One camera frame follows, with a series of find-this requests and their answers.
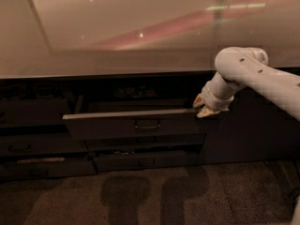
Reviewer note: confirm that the dark snack packets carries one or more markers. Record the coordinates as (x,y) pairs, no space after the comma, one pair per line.
(29,91)

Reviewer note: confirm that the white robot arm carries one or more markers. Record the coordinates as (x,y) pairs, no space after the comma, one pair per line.
(241,68)

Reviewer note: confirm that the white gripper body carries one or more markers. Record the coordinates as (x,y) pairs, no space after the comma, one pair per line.
(213,99)

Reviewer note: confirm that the green snack bag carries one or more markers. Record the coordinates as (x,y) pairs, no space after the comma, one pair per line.
(134,92)

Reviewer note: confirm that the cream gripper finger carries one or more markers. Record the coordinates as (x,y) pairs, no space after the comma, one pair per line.
(205,112)
(198,102)

